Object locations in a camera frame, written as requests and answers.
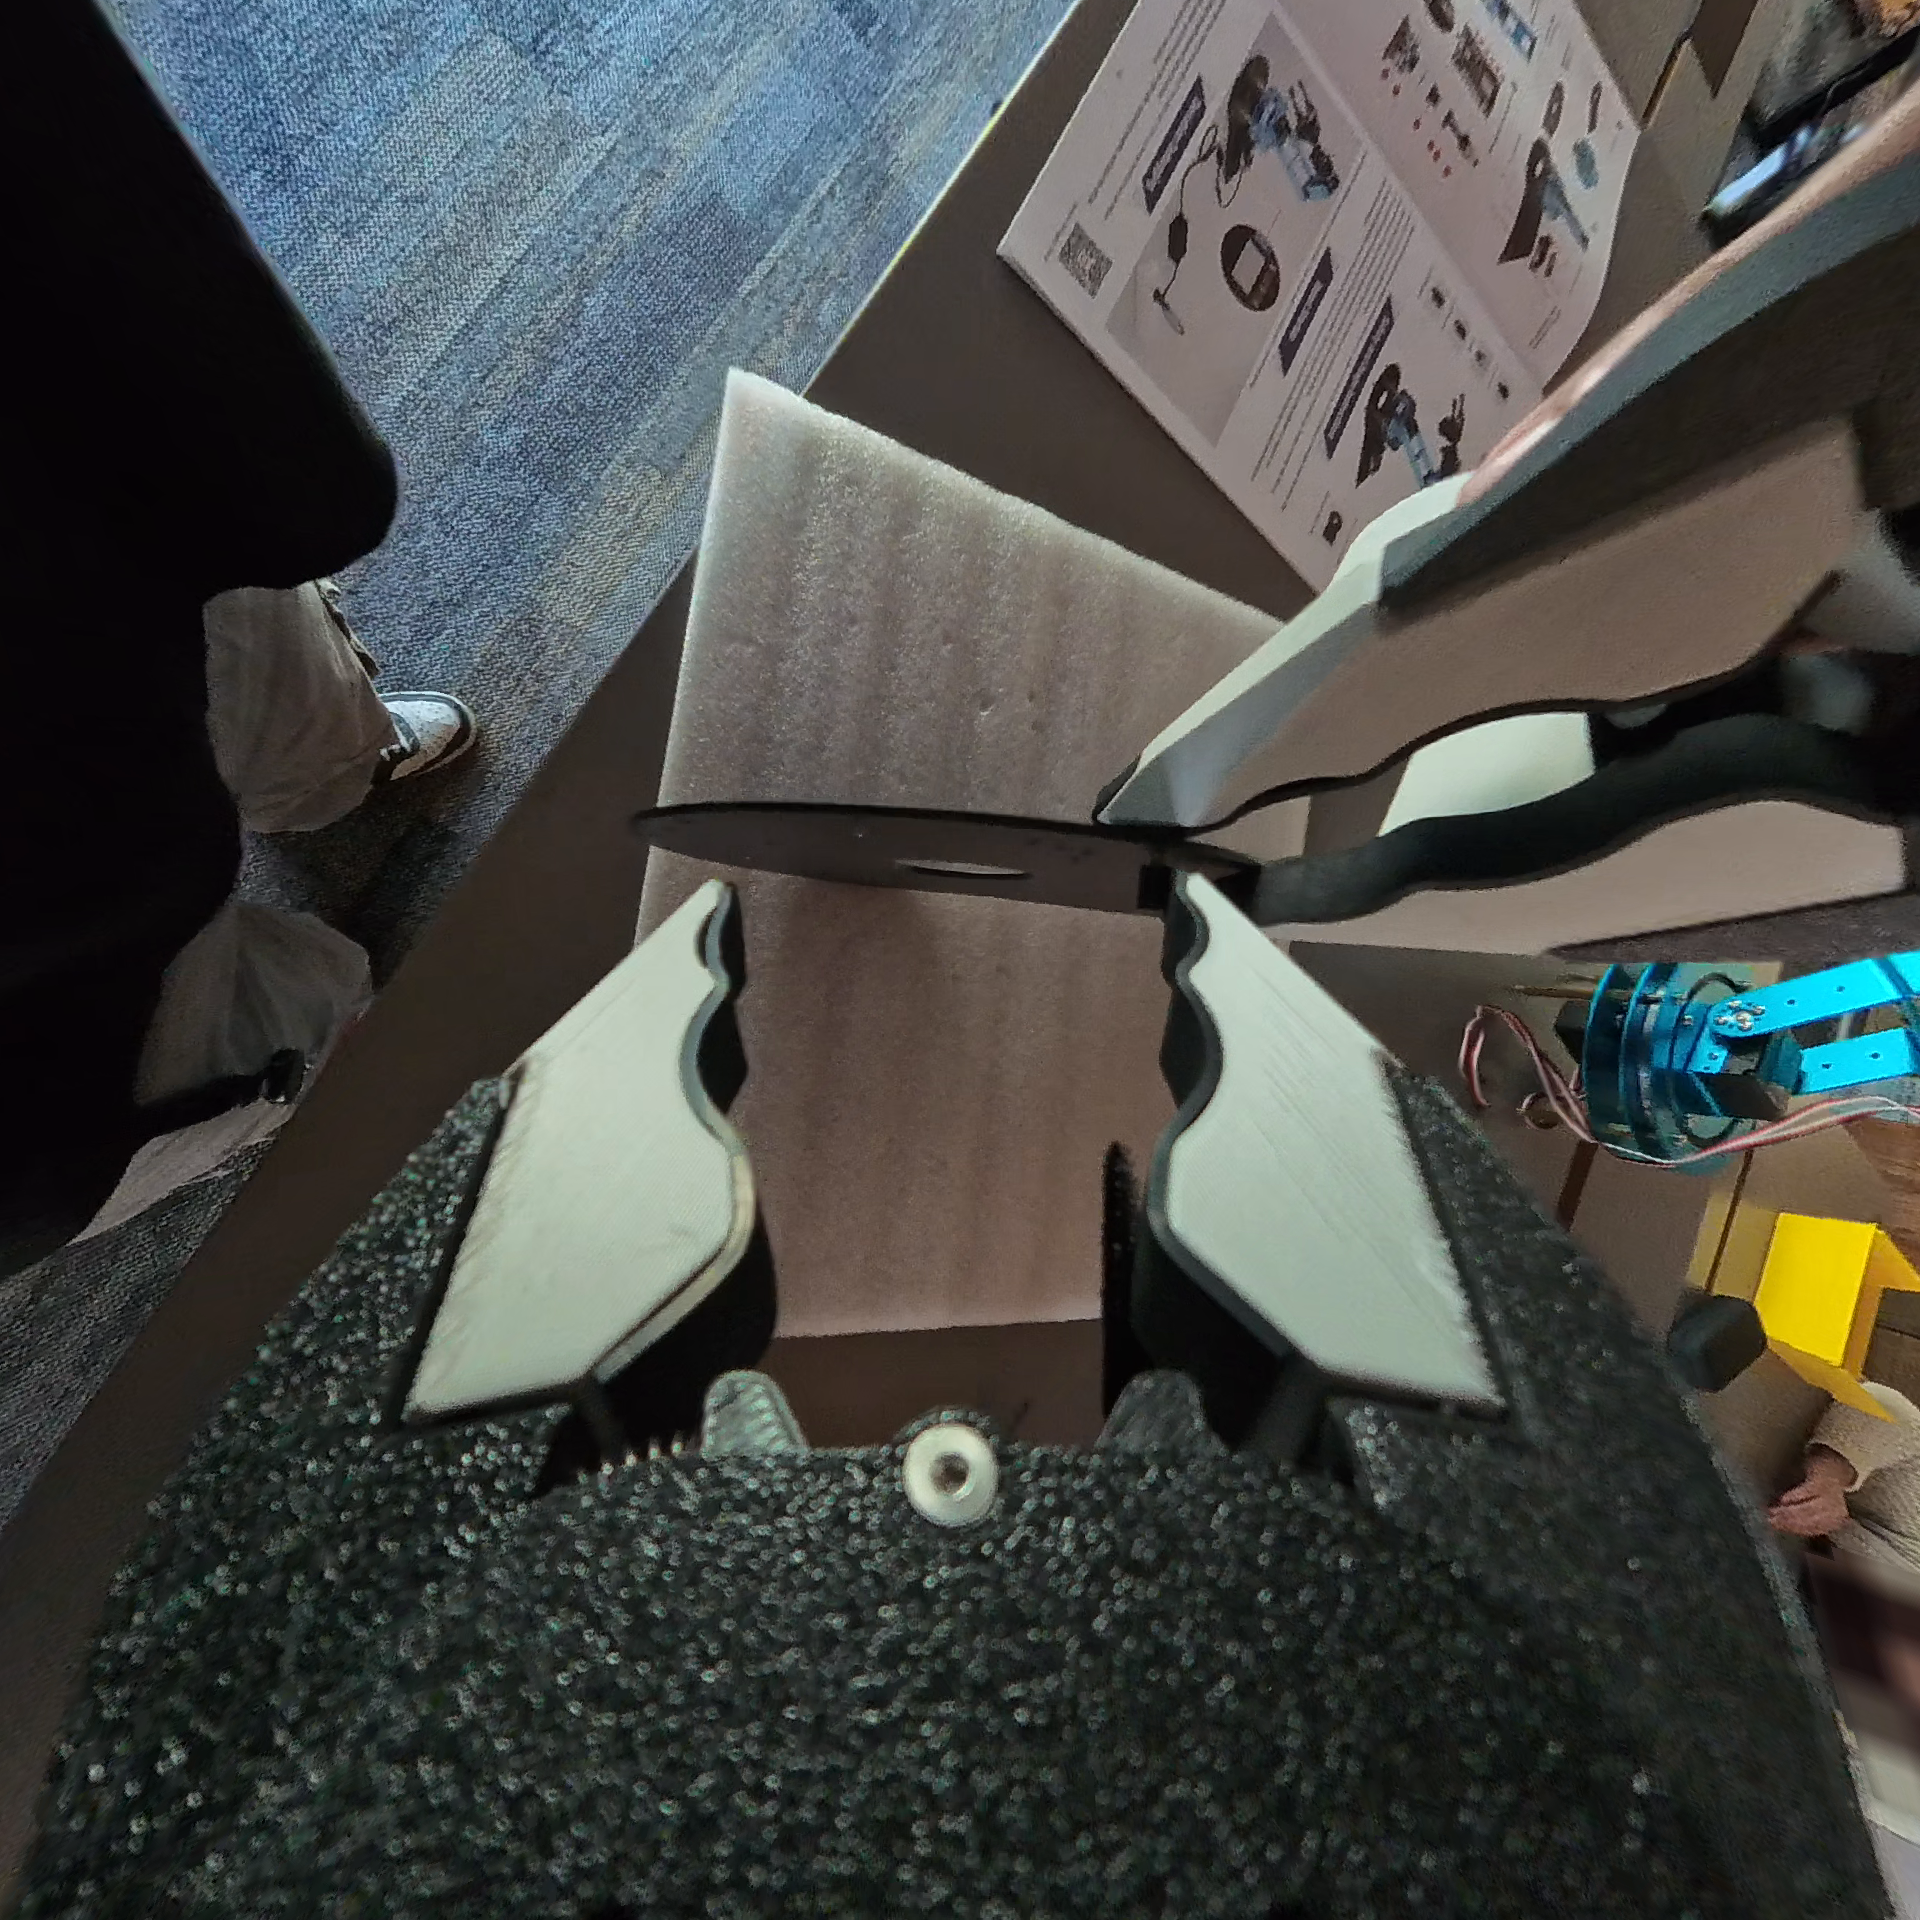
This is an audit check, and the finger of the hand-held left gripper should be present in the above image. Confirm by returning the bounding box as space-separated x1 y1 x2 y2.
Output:
1095 150 1920 834
1249 718 1920 958

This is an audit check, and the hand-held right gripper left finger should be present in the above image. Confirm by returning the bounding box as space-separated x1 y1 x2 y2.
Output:
402 878 782 1425

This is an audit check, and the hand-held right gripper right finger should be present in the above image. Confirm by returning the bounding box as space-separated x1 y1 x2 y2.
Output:
1125 872 1509 1465

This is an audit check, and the dark grey desk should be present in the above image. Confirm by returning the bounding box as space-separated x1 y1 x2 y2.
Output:
0 0 1788 1727

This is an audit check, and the person's left hand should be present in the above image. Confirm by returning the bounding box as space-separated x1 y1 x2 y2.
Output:
1475 102 1920 470

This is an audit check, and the person's beige trouser leg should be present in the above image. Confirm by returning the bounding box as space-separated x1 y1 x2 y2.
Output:
135 901 377 1113
201 576 399 834

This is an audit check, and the yellow box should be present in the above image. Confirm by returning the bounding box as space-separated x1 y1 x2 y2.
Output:
1687 1206 1920 1419

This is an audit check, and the open instruction booklet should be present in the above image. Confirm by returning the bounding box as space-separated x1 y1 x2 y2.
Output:
996 0 1643 589

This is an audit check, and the person's white sneaker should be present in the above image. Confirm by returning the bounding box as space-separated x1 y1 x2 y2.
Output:
374 690 481 784

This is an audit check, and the white foam sheet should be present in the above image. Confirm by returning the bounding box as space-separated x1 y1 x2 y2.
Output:
638 368 1321 1337

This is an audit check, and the person's black clothing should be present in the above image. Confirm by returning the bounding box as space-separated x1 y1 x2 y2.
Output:
0 0 399 1278

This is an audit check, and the red white servo cable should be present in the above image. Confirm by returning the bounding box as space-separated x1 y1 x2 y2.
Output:
1462 1006 1593 1119

